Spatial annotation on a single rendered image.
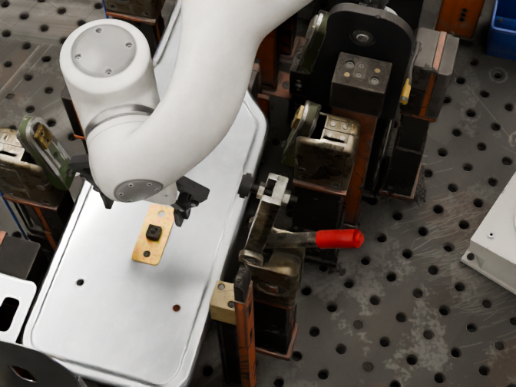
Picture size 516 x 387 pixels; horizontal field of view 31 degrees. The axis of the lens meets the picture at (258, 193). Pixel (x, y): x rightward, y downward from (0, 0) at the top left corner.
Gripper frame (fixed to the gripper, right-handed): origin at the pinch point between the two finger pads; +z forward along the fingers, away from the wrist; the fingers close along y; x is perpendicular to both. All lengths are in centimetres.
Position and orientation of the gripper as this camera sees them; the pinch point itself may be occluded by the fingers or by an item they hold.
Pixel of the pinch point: (146, 204)
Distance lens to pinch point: 113.4
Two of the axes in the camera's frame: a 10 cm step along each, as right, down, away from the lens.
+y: -9.6, -2.3, 1.4
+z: 0.2, 4.6, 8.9
